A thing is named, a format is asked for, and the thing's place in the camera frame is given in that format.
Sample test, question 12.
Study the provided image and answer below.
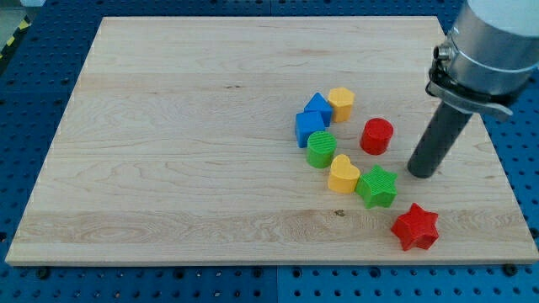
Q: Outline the yellow hexagon block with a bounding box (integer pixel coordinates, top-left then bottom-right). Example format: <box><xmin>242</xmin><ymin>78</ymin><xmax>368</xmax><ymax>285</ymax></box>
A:
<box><xmin>328</xmin><ymin>87</ymin><xmax>355</xmax><ymax>123</ymax></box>

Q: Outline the green star block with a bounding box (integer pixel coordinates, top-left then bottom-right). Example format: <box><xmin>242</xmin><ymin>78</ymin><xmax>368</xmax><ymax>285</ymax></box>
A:
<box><xmin>355</xmin><ymin>164</ymin><xmax>398</xmax><ymax>209</ymax></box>

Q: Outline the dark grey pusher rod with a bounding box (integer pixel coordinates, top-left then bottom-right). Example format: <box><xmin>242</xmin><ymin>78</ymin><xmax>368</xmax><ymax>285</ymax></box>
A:
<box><xmin>408</xmin><ymin>102</ymin><xmax>472</xmax><ymax>178</ymax></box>

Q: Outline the red star block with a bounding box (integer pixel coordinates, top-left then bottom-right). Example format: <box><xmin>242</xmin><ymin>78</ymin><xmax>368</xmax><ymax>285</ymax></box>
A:
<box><xmin>391</xmin><ymin>203</ymin><xmax>439</xmax><ymax>251</ymax></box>

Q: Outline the wooden board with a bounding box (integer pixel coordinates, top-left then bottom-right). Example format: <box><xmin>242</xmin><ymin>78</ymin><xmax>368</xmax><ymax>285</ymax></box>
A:
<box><xmin>6</xmin><ymin>17</ymin><xmax>538</xmax><ymax>267</ymax></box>

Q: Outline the blue cube block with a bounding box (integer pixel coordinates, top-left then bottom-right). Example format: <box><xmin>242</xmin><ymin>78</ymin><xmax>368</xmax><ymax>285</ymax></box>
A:
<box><xmin>295</xmin><ymin>111</ymin><xmax>325</xmax><ymax>148</ymax></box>

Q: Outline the yellow heart block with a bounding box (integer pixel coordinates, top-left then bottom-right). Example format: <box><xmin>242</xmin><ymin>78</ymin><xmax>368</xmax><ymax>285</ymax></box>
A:
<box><xmin>328</xmin><ymin>154</ymin><xmax>361</xmax><ymax>194</ymax></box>

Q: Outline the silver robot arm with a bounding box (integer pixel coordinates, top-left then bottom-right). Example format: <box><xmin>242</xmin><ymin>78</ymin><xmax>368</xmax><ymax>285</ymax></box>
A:
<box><xmin>408</xmin><ymin>0</ymin><xmax>538</xmax><ymax>178</ymax></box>

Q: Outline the blue triangle block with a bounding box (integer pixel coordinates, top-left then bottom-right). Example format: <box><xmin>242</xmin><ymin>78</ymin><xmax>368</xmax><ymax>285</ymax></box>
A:
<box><xmin>303</xmin><ymin>92</ymin><xmax>334</xmax><ymax>127</ymax></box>

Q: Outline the green cylinder block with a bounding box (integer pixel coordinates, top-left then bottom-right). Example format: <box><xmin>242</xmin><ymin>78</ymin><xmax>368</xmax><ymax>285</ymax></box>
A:
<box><xmin>307</xmin><ymin>131</ymin><xmax>337</xmax><ymax>168</ymax></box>

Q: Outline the red cylinder block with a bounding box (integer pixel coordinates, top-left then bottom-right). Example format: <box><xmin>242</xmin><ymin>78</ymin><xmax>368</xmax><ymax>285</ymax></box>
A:
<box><xmin>360</xmin><ymin>118</ymin><xmax>394</xmax><ymax>155</ymax></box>

